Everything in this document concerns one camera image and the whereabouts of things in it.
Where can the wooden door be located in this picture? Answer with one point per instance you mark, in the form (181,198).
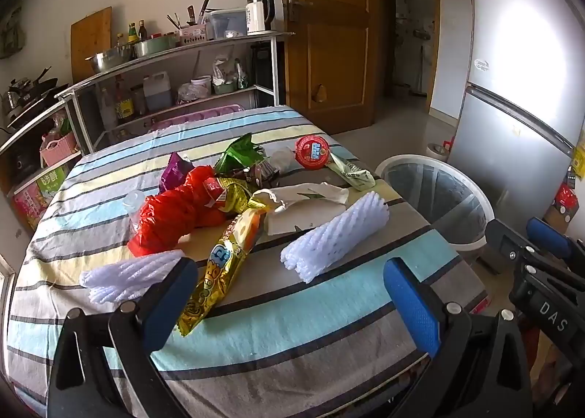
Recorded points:
(333,57)

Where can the green snack wrapper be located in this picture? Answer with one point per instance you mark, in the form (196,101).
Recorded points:
(240,153)

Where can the white tissue pack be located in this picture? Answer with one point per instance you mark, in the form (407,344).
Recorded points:
(297,214)

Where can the clear plastic bottle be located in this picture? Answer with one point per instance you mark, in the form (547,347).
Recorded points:
(132,203)

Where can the crumpled plastic bag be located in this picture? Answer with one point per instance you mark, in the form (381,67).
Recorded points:
(187,93)

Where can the white round bin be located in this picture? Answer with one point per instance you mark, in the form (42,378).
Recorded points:
(475,198)

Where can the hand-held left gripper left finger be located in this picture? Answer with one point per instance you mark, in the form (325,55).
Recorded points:
(167,308)

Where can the silver fridge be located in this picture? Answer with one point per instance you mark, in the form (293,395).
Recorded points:
(516,125)

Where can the wooden cutting board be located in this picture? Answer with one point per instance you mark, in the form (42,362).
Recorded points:
(91,39)

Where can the white electric kettle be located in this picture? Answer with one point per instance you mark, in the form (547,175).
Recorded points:
(258,11)

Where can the green basket with packets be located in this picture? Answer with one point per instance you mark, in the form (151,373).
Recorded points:
(226,80)

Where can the striped tablecloth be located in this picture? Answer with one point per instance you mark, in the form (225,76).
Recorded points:
(274,336)

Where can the pink basket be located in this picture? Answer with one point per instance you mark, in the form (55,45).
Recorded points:
(59,151)

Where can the red plastic bag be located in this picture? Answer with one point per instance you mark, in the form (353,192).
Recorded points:
(173,212)

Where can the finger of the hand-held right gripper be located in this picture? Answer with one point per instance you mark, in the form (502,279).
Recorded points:
(548,235)
(507,244)

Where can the red round lid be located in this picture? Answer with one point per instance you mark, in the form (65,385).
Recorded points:
(311,151)

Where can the green and white packet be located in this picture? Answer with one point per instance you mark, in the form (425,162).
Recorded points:
(354,173)

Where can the white metal shelf rack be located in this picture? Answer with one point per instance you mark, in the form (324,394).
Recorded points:
(183,49)

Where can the clear storage box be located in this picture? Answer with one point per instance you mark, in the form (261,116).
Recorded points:
(226,24)

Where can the white foam fruit net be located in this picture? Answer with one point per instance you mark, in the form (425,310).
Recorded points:
(123,276)
(338,235)

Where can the dark sauce bottle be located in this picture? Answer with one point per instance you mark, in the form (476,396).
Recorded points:
(142,30)

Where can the black wok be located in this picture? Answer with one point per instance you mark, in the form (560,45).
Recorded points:
(34,84)

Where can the purple snack wrapper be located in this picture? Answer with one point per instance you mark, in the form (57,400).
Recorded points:
(176,169)

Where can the green printed box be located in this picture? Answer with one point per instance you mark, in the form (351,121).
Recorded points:
(52,183)

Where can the gold and red wrapper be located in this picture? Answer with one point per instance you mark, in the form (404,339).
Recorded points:
(233,196)

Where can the dark snack wrapper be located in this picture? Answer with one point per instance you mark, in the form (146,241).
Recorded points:
(263,171)

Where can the clear plastic wrap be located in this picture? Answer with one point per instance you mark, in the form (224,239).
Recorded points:
(283,157)

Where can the metal basin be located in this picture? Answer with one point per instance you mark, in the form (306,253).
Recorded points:
(109,61)

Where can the small white bin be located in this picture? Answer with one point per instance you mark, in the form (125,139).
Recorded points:
(437,152)

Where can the pink utensil holder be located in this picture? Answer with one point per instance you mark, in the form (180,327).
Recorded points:
(194,34)

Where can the yellow label sauce bottle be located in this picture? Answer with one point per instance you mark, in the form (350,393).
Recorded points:
(123,107)

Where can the yellow snack wrapper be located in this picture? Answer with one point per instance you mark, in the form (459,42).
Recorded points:
(219,272)

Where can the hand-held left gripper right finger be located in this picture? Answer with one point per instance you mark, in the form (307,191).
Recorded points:
(411,308)

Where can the pink printed box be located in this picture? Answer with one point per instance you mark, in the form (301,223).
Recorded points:
(29,208)

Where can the translucent oil jug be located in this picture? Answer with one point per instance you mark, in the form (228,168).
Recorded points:
(157,91)

